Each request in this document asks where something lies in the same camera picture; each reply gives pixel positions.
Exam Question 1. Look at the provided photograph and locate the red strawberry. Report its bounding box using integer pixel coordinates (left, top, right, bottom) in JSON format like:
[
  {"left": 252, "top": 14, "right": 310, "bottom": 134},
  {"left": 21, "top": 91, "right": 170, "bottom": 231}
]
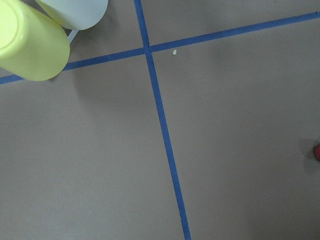
[{"left": 313, "top": 144, "right": 320, "bottom": 162}]

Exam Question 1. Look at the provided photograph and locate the white plastic cup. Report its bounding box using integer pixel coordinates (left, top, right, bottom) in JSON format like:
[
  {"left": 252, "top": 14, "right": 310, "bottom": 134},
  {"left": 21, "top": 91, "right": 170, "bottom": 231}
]
[{"left": 37, "top": 0, "right": 109, "bottom": 31}]

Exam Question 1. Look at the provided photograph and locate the yellow plastic cup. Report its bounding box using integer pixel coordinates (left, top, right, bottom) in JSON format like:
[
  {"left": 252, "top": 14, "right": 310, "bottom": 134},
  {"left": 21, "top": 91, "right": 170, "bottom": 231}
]
[{"left": 0, "top": 0, "right": 70, "bottom": 81}]

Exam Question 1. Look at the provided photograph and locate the white wire cup rack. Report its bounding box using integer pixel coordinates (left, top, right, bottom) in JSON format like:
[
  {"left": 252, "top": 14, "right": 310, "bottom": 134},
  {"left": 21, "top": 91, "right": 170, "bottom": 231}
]
[{"left": 67, "top": 29, "right": 79, "bottom": 44}]

